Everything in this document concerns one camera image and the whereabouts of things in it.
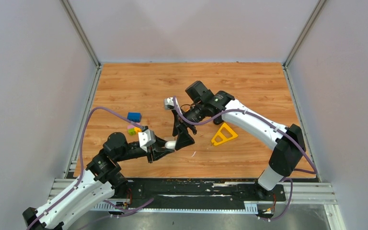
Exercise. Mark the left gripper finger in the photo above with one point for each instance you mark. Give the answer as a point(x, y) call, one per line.
point(159, 144)
point(157, 154)

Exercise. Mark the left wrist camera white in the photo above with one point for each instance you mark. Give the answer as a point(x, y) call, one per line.
point(146, 139)

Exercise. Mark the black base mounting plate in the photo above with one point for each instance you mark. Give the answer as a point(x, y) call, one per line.
point(186, 193)

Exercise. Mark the blue toy brick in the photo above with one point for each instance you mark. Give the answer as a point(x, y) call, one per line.
point(134, 117)

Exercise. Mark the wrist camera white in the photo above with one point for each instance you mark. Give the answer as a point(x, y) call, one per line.
point(171, 103)
point(146, 139)

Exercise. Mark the white earbud charging case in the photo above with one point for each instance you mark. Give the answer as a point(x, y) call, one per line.
point(170, 144)

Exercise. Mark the yellow triangular toy frame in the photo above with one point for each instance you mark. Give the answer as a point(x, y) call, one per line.
point(224, 134)

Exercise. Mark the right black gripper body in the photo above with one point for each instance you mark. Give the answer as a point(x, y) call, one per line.
point(195, 114)

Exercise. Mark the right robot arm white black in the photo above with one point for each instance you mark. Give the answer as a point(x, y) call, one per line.
point(286, 142)

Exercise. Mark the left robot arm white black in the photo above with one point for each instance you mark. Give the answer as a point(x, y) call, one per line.
point(101, 178)

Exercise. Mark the pink green orange brick stack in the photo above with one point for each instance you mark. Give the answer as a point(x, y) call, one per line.
point(133, 130)

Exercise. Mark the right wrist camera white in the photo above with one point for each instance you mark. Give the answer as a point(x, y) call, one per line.
point(171, 103)

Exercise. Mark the black earbud charging case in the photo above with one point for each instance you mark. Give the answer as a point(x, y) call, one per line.
point(218, 120)

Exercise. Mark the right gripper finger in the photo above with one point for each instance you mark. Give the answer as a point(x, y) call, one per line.
point(184, 139)
point(177, 124)

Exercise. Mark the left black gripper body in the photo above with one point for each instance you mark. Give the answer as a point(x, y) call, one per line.
point(149, 153)

